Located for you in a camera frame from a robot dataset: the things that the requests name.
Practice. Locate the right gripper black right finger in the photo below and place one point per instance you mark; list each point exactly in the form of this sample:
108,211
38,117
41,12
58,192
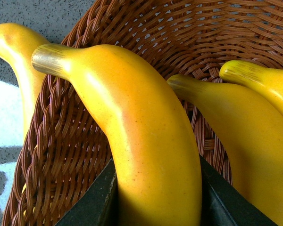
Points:
222,205

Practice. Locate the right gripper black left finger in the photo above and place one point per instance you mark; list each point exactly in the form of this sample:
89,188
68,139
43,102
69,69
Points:
98,206

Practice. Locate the yellow banana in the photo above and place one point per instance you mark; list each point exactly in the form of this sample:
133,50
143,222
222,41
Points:
150,136
17,44

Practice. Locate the front banana in basket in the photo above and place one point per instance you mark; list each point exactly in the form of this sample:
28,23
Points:
251,131

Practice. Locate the banana in basket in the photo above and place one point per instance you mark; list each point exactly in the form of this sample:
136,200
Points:
268,82
251,131

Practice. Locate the rear banana in basket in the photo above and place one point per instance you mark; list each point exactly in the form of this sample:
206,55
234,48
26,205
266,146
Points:
268,82

